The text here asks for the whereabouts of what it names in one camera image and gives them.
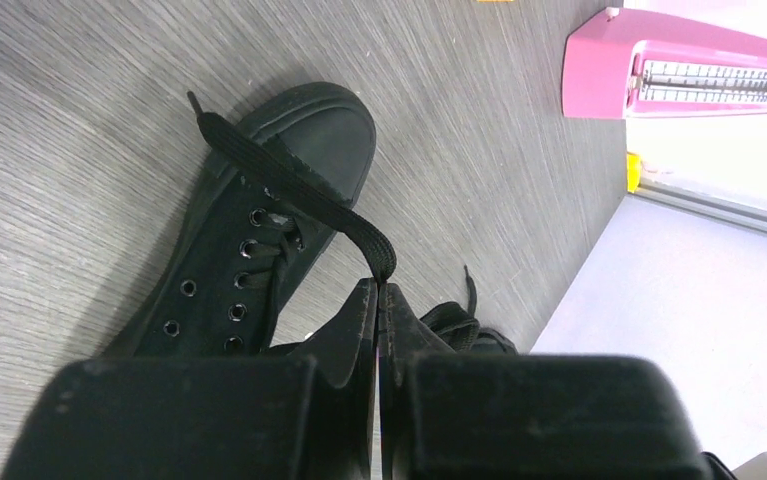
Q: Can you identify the yellow corner block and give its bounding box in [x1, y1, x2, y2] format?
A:
[626, 152, 643, 194]

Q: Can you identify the pink metronome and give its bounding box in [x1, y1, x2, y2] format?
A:
[561, 7, 767, 120]

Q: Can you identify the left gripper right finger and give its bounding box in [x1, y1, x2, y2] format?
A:
[377, 284, 712, 479]

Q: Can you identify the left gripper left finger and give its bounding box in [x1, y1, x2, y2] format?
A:
[2, 279, 378, 479]

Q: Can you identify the black canvas shoe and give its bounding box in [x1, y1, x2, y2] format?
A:
[104, 82, 397, 358]
[420, 266, 519, 355]

